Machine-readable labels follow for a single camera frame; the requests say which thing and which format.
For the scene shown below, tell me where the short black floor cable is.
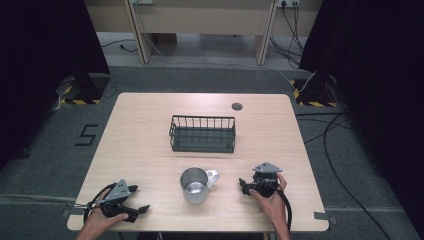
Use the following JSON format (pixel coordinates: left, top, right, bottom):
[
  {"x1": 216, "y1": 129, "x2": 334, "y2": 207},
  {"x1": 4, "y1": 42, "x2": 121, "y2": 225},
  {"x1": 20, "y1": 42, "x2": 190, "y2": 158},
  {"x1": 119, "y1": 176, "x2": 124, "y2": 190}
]
[{"x1": 100, "y1": 38, "x2": 138, "y2": 54}]

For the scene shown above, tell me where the bundle of black floor cables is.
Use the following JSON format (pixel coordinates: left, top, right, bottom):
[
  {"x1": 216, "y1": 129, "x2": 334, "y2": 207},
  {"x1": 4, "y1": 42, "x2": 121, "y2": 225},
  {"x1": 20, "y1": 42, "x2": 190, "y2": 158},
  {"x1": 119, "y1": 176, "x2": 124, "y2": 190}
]
[{"x1": 268, "y1": 1, "x2": 306, "y2": 70}]

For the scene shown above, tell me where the person's right hand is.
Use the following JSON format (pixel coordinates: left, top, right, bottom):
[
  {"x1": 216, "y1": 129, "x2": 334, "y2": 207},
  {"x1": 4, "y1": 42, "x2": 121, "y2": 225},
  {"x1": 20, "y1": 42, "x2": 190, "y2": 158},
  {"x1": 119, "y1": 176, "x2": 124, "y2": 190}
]
[{"x1": 249, "y1": 173, "x2": 289, "y2": 232}]

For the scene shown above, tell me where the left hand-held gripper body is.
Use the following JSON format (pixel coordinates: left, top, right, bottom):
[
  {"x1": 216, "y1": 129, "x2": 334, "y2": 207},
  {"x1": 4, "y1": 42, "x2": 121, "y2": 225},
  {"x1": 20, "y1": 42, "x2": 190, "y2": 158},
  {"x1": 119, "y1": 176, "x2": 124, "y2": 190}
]
[{"x1": 95, "y1": 179, "x2": 135, "y2": 219}]

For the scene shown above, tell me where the black wire basket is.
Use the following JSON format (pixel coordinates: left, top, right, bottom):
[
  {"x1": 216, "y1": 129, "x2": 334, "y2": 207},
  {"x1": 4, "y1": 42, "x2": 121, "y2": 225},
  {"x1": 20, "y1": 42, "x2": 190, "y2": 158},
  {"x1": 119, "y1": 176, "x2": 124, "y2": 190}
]
[{"x1": 168, "y1": 114, "x2": 237, "y2": 154}]

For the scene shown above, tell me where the beige wooden desk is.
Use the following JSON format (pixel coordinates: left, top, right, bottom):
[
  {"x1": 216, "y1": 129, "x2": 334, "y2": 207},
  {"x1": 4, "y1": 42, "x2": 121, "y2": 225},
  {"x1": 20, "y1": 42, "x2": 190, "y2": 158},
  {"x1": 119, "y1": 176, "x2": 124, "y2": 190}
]
[{"x1": 83, "y1": 0, "x2": 324, "y2": 67}]

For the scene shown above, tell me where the left hand-held gripper black cable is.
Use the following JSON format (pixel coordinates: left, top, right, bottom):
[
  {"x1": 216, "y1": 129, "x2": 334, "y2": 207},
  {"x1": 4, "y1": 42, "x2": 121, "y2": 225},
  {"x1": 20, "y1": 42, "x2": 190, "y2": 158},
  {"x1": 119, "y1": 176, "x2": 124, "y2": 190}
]
[{"x1": 73, "y1": 182, "x2": 118, "y2": 224}]

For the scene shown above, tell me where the right hand-held gripper black cable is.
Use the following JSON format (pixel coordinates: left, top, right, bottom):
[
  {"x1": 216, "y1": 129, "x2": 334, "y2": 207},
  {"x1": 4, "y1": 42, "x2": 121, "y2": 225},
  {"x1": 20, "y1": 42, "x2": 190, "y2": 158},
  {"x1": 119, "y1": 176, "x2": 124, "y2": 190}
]
[{"x1": 253, "y1": 181, "x2": 294, "y2": 234}]

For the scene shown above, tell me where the hand-held gripper black cable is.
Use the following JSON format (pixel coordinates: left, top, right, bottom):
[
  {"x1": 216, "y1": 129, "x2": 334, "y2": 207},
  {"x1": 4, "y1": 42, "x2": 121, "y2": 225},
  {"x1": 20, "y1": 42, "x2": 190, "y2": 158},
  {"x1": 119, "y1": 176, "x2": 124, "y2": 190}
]
[
  {"x1": 253, "y1": 181, "x2": 294, "y2": 234},
  {"x1": 73, "y1": 182, "x2": 118, "y2": 224}
]

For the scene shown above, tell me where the grey tape strip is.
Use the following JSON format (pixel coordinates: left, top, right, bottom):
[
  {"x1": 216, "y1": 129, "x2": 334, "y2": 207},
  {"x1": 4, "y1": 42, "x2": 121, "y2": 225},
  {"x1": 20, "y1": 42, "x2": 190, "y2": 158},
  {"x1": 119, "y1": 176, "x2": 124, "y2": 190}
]
[
  {"x1": 313, "y1": 211, "x2": 338, "y2": 226},
  {"x1": 61, "y1": 202, "x2": 86, "y2": 218}
]

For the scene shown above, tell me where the black stand base striped tape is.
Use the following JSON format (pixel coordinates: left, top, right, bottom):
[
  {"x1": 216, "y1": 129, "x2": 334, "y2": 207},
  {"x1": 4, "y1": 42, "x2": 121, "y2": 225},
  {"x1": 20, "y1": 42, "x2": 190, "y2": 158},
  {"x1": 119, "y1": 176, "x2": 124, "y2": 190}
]
[
  {"x1": 289, "y1": 73, "x2": 339, "y2": 108},
  {"x1": 55, "y1": 72, "x2": 112, "y2": 106}
]

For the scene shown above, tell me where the black curtain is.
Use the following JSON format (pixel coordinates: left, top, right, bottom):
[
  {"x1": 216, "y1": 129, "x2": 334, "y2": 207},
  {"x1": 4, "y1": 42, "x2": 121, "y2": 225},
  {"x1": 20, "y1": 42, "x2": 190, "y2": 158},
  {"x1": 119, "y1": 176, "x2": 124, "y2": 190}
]
[
  {"x1": 298, "y1": 0, "x2": 424, "y2": 231},
  {"x1": 0, "y1": 0, "x2": 111, "y2": 171}
]

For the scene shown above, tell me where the white wall socket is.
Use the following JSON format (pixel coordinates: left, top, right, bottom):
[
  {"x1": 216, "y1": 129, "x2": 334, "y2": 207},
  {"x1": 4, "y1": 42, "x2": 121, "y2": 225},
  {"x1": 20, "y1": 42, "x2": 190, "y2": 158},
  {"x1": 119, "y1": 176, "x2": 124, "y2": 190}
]
[{"x1": 277, "y1": 0, "x2": 302, "y2": 9}]

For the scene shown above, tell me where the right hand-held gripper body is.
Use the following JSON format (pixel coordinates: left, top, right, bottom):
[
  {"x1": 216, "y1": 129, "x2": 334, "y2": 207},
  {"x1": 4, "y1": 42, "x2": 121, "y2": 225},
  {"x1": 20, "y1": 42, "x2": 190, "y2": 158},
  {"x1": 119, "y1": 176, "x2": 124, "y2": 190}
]
[{"x1": 251, "y1": 161, "x2": 284, "y2": 198}]

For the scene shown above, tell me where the long black floor cable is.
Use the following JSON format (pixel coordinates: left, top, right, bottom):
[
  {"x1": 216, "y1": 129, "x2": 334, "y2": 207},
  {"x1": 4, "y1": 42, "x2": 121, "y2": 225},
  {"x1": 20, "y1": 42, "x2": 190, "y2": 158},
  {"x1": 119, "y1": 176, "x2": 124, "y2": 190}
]
[{"x1": 295, "y1": 111, "x2": 394, "y2": 240}]

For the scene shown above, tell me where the silver metal cup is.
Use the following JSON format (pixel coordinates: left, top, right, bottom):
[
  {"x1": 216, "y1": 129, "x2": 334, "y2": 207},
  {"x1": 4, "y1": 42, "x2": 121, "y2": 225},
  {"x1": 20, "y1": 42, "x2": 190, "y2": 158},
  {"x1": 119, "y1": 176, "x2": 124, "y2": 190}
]
[{"x1": 179, "y1": 166, "x2": 221, "y2": 205}]

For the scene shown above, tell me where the person's left hand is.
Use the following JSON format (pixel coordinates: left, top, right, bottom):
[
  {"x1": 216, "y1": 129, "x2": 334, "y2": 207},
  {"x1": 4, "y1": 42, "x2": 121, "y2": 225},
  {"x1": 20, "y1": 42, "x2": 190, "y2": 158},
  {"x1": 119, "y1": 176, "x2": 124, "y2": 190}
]
[{"x1": 84, "y1": 189, "x2": 130, "y2": 232}]

